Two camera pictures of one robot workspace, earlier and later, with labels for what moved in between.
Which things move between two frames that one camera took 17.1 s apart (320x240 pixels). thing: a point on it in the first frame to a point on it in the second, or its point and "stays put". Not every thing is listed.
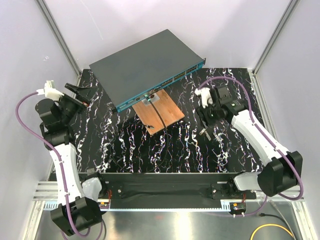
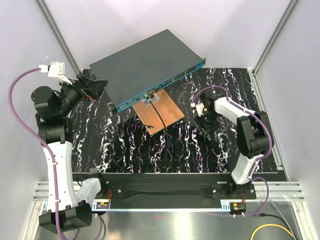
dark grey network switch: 132,74 stays put
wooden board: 147,113 stays put
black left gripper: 86,93 to 96,87
